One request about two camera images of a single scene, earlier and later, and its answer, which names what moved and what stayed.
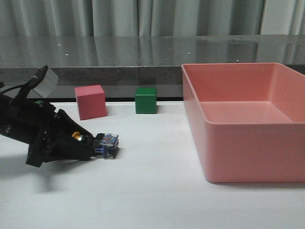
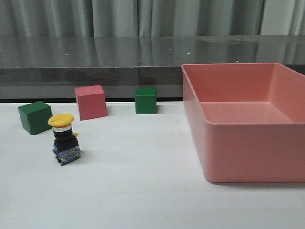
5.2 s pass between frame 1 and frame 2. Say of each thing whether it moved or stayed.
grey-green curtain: stayed
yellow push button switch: moved
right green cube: stayed
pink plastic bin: stayed
